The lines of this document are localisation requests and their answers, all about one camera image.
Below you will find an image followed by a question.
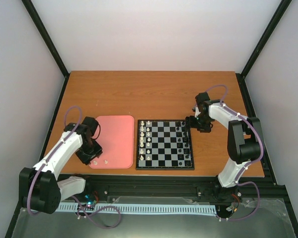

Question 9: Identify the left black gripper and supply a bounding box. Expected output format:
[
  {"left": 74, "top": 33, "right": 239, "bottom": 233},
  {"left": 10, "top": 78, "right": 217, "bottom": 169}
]
[{"left": 75, "top": 139, "right": 103, "bottom": 165}]

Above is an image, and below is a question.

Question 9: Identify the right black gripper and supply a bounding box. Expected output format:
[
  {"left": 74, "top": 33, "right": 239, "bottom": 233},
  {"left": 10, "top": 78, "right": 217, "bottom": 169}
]
[{"left": 184, "top": 115, "right": 212, "bottom": 133}]

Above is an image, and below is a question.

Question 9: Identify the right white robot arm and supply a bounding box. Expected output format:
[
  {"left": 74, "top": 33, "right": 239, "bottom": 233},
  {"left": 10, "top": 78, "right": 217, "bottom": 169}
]
[{"left": 185, "top": 92, "right": 264, "bottom": 188}]

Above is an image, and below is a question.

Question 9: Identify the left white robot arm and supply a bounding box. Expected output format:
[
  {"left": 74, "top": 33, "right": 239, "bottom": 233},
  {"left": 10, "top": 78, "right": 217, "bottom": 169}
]
[{"left": 19, "top": 117, "right": 102, "bottom": 215}]

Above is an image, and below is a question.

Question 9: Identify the pink plastic tray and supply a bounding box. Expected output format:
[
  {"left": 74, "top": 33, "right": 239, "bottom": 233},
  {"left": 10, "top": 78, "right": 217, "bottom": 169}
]
[{"left": 89, "top": 116, "right": 135, "bottom": 169}]

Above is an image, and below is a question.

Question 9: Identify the black white chessboard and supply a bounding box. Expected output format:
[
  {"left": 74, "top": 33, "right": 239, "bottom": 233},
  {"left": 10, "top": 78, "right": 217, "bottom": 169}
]
[{"left": 136, "top": 119, "right": 195, "bottom": 170}]

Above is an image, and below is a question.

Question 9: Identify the black aluminium frame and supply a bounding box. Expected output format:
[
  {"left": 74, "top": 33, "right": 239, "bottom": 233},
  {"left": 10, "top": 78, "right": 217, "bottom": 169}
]
[{"left": 4, "top": 0, "right": 298, "bottom": 238}]

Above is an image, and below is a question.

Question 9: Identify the light blue cable duct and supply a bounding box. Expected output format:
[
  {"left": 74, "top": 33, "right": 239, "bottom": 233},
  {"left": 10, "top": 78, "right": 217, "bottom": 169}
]
[{"left": 56, "top": 202, "right": 216, "bottom": 216}]

